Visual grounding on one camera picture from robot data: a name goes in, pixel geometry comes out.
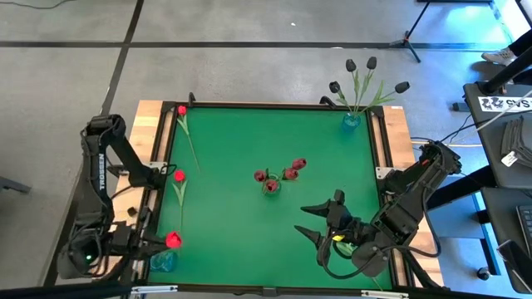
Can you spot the black metal table frame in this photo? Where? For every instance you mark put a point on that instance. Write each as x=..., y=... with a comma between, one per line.
x=270, y=105

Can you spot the pale blue glass vase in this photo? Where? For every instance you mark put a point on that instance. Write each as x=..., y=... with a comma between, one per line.
x=164, y=261

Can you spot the silver mounting plate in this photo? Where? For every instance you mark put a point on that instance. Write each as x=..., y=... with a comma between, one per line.
x=158, y=165
x=382, y=171

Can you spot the black clamp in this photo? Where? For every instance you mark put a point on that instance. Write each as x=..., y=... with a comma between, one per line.
x=191, y=98
x=327, y=100

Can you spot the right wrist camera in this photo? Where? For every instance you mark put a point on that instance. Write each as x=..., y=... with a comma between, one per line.
x=340, y=196

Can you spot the white tag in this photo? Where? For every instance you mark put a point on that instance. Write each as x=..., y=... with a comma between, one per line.
x=509, y=158

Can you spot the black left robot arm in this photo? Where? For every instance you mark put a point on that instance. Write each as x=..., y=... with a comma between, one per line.
x=99, y=174

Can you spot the silver corner bracket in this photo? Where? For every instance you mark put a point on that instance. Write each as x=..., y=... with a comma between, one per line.
x=384, y=294
x=154, y=289

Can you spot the black low desk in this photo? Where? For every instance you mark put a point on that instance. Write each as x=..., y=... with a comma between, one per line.
x=503, y=216

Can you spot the white printed label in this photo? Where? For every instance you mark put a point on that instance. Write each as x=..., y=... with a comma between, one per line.
x=505, y=104

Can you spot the black caster wheel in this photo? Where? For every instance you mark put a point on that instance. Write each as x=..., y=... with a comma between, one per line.
x=482, y=273

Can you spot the green table mat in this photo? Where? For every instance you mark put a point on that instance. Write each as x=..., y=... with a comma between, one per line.
x=249, y=249

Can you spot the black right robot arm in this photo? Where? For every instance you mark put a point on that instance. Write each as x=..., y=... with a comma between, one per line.
x=407, y=199

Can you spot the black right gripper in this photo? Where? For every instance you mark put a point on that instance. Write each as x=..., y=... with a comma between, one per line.
x=345, y=228

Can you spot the small dark knob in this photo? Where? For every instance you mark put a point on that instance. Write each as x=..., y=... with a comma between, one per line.
x=132, y=211

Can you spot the person's leg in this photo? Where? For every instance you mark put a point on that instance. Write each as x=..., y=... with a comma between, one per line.
x=524, y=41

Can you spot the black tripod stand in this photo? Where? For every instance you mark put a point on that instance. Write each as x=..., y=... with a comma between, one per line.
x=404, y=41

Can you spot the computer keyboard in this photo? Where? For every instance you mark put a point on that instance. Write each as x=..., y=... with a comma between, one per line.
x=525, y=226

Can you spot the grey chair leg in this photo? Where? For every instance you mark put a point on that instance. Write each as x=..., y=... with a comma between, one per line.
x=12, y=185

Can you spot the black tablet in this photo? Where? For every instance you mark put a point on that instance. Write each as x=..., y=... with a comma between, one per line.
x=513, y=255

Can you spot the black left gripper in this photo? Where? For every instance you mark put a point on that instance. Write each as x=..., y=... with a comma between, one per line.
x=124, y=245

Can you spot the person's shoe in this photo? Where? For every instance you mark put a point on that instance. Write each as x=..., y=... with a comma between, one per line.
x=498, y=55

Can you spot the dark grey stacked sheets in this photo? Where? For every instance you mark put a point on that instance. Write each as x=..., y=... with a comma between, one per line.
x=517, y=139

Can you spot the black diagonal pole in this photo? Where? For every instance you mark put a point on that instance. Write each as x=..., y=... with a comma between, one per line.
x=507, y=70

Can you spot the green glass vase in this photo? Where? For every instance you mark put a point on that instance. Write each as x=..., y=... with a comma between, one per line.
x=279, y=190

